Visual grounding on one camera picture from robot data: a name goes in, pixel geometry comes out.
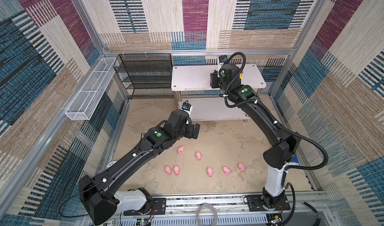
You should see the pink pig toy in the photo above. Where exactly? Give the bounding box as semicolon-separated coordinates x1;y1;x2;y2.
174;165;180;175
196;151;202;160
177;146;185;154
165;166;173;175
223;166;231;175
207;167;214;177
238;162;246;173

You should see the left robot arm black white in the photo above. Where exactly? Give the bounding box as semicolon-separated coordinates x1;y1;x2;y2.
78;109;200;226

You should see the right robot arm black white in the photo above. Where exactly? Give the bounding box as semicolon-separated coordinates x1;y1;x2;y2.
210;52;329;210

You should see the white two-tier shelf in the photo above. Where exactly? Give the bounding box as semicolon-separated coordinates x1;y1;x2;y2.
170;64;267;124

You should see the clear tubing coil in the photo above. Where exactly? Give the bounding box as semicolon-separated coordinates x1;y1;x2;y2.
196;203;219;226

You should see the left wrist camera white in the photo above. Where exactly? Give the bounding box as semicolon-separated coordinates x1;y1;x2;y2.
181;100;193;116

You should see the black wire mesh rack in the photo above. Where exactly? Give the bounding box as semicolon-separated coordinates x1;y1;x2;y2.
115;54;174;100

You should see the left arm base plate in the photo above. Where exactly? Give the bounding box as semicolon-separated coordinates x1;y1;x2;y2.
123;198;167;216

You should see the white wire mesh basket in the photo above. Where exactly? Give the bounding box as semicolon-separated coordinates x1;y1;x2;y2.
65;58;117;121

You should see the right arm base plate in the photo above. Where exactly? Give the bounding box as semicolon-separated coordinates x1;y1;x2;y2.
243;194;291;212

